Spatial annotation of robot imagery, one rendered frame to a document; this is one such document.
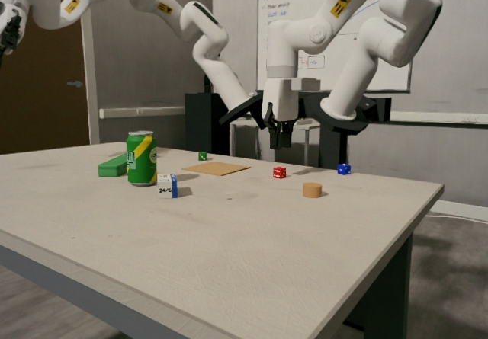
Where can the green soda can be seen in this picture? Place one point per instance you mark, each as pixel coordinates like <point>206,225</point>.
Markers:
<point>141,158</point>

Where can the tan flat mat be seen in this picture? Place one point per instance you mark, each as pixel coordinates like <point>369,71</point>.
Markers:
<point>216,168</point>

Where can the blue die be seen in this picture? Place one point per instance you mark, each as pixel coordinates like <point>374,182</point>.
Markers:
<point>344,169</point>

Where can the tan short cylinder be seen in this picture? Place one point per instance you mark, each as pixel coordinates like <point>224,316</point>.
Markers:
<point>312,190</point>

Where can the red die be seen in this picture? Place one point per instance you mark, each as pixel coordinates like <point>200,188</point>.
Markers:
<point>279,172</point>

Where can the green rectangular box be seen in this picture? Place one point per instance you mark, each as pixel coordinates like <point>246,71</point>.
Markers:
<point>114,167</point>

